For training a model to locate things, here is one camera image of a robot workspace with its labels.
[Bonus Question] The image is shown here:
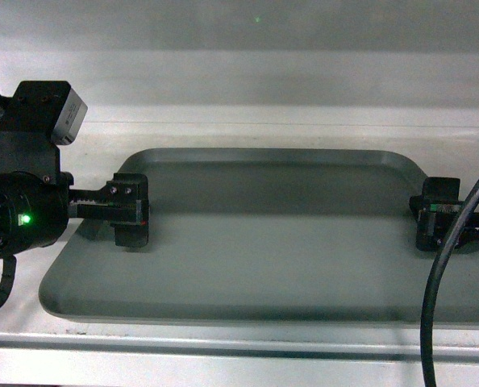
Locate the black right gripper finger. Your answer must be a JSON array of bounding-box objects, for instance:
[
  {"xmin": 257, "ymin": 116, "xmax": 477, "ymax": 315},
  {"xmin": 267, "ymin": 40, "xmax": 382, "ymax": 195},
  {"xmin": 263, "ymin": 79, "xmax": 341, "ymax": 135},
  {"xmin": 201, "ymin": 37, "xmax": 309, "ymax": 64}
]
[
  {"xmin": 414, "ymin": 205, "xmax": 479, "ymax": 252},
  {"xmin": 409, "ymin": 177, "xmax": 460, "ymax": 212}
]

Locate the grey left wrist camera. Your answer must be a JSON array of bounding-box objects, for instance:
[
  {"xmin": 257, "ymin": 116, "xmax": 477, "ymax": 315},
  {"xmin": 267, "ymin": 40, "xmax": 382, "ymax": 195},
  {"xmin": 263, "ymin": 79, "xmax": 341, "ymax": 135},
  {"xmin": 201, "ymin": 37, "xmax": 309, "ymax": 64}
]
[{"xmin": 51, "ymin": 89, "xmax": 88, "ymax": 145}]

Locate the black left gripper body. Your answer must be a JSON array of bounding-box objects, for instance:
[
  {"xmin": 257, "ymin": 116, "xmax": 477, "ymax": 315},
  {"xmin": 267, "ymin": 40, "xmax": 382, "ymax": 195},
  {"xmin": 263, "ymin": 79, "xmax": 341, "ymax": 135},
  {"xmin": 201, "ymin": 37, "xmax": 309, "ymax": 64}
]
[{"xmin": 0, "ymin": 172, "xmax": 73, "ymax": 260}]

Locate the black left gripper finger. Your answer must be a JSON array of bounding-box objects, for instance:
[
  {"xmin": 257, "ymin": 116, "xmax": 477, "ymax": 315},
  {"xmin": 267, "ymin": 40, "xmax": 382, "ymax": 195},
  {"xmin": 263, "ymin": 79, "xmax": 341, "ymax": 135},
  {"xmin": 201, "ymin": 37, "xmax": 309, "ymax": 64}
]
[
  {"xmin": 69, "ymin": 173, "xmax": 148, "ymax": 206},
  {"xmin": 68, "ymin": 200, "xmax": 149, "ymax": 248}
]

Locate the thick black cable right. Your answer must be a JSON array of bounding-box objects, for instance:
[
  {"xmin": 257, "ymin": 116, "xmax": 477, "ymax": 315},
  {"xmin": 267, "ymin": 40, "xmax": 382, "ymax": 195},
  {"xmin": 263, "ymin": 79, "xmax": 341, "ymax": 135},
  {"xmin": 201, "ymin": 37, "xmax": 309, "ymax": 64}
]
[{"xmin": 420, "ymin": 148, "xmax": 479, "ymax": 387}]

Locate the grey silver serving tray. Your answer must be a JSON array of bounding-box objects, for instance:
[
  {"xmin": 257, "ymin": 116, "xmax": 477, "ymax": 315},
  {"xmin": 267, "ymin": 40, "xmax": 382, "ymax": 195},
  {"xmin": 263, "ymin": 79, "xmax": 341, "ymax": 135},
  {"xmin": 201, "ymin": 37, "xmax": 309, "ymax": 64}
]
[{"xmin": 38, "ymin": 147, "xmax": 479, "ymax": 325}]

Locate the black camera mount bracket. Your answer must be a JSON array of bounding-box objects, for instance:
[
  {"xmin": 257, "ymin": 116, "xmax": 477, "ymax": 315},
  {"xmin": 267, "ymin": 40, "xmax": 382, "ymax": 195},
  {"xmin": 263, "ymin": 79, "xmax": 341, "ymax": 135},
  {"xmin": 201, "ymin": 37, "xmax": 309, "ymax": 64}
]
[{"xmin": 0, "ymin": 81, "xmax": 72, "ymax": 185}]

